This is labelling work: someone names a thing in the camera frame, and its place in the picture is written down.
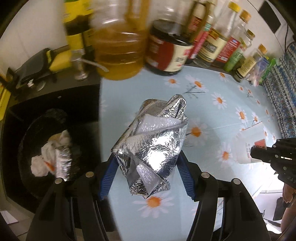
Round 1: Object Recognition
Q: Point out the silver foil insulated bag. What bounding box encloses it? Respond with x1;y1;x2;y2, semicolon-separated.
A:
111;94;189;198

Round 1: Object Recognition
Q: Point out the black trash bin bag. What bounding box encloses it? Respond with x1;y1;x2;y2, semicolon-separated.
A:
18;108;100;201

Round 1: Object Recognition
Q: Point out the black kitchen sink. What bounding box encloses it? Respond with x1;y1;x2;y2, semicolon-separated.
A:
0;69;121;232

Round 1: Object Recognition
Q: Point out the person's right hand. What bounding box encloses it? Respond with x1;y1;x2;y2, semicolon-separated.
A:
280;184;296;235

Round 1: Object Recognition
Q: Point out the white tissue in bin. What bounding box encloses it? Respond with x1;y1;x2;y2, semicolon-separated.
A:
31;130;72;177

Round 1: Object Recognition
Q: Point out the blue patterned cloth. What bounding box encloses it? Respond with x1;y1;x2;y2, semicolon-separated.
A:
263;43;295;138

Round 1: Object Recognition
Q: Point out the daisy pattern table cover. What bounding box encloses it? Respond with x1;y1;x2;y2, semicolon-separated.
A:
100;66;283;240

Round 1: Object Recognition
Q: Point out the green label bottle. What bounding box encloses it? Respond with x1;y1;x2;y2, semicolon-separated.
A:
223;29;255;72

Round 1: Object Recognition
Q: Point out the clear vinegar bottle beige label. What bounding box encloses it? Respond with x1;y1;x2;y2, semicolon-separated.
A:
194;1;240;68

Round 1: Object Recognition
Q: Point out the red label sauce bottle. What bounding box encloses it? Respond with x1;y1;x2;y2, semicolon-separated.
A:
186;1;217;64

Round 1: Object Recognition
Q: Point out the yellow sponge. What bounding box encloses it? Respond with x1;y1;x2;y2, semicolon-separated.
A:
49;50;72;73

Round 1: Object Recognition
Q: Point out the chrome soap dispenser pump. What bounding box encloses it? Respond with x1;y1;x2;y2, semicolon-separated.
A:
71;49;109;81

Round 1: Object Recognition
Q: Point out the soy sauce bottle white label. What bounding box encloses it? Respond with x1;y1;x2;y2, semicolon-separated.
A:
144;0;204;76

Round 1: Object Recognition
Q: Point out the large cooking oil jug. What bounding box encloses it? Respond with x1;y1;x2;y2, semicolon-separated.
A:
90;1;150;80

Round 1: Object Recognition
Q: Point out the yellow-label dark bottle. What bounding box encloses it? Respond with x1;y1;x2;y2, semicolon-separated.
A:
63;0;93;57

